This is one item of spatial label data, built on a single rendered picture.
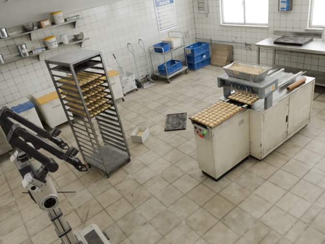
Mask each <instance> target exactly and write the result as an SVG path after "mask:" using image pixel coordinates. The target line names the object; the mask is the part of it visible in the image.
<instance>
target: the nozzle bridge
mask: <svg viewBox="0 0 325 244"><path fill-rule="evenodd" d="M217 81H218V87H219V88H221V87H223V95H224V96H225V97H226V96H228V95H230V94H231V90H234V91H237V92H242V93H245V94H249V95H253V96H256V97H259V99H261V100H262V99H265V102H264V108H265V109H268V108H270V107H271V106H272V103H273V93H274V92H275V91H277V90H278V78H274V77H270V76H266V77H265V79H263V80H261V81H260V82H258V83H255V82H251V81H247V80H242V79H239V78H234V77H230V76H228V75H227V73H224V74H222V75H220V76H218V77H217ZM231 82H232V84H233V87H231V86H230V85H231ZM235 83H236V88H235V87H234V86H235ZM237 84H238V85H240V89H238V85H237ZM242 85H243V86H244V90H242V89H241V88H242ZM245 85H246V86H248V91H246V90H245V89H246V86H245ZM249 86H250V88H252V92H250V91H249V90H250V88H249Z"/></svg>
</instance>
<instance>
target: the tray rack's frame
mask: <svg viewBox="0 0 325 244"><path fill-rule="evenodd" d="M99 54H100V52H99V51H98V50H86V49H72V50H69V51H67V52H64V53H61V54H58V55H56V56H53V57H50V58H48V59H45V60H44V61H45V63H46V66H47V69H48V71H49V74H50V76H51V79H52V81H53V84H54V86H55V89H56V91H57V94H58V97H59V99H60V102H61V105H62V107H63V110H64V112H65V115H66V117H67V120H68V122H69V125H70V127H71V130H72V133H73V135H74V138H75V140H76V143H77V145H78V148H79V150H80V153H81V155H82V158H83V160H84V162H85V163H86V164H87V167H88V163H89V164H90V165H92V166H94V167H96V168H98V169H100V170H101V171H102V172H103V173H104V176H106V171H105V168H104V165H102V164H100V163H98V162H96V161H94V160H92V159H90V158H88V157H86V158H85V157H84V154H83V151H82V149H81V146H80V144H79V141H78V138H77V136H76V133H75V131H74V128H73V125H72V123H71V120H70V117H69V115H68V112H67V110H66V107H65V104H64V102H63V99H62V97H61V94H60V92H59V89H58V86H57V84H56V81H55V79H54V76H53V73H52V71H51V68H50V66H49V62H50V63H56V64H63V65H69V64H68V63H70V62H71V63H72V65H74V64H76V63H78V62H81V61H84V60H86V59H89V58H91V57H94V56H96V55H99ZM101 150H102V151H104V152H103V155H104V156H105V157H104V159H105V160H106V161H107V162H106V165H108V167H107V168H108V171H109V173H110V172H111V171H112V170H114V169H115V168H116V167H118V166H119V165H120V164H122V163H123V162H124V161H125V160H128V158H129V156H128V154H127V153H125V152H123V151H120V150H118V149H116V148H113V147H111V146H109V145H107V144H105V143H104V146H102V147H101ZM92 154H93V155H95V156H97V157H99V158H101V156H100V155H98V154H96V153H94V152H93V153H92ZM89 156H90V157H92V158H94V159H96V160H98V161H100V162H102V160H100V159H98V158H96V157H94V156H92V155H89ZM102 163H103V162H102Z"/></svg>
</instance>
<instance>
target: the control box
mask: <svg viewBox="0 0 325 244"><path fill-rule="evenodd" d="M195 127H196V128H197V129H195ZM199 129H201V131H200V130H199ZM197 131H198V132H199V133H197ZM204 131H205V132H206V133H204ZM194 132H195V134H196V135H198V136H200V137H202V138H204V139H206V140H210V137H209V132H208V130H207V129H205V128H203V127H201V126H199V125H197V124H194ZM202 134H204V136H203V135H202Z"/></svg>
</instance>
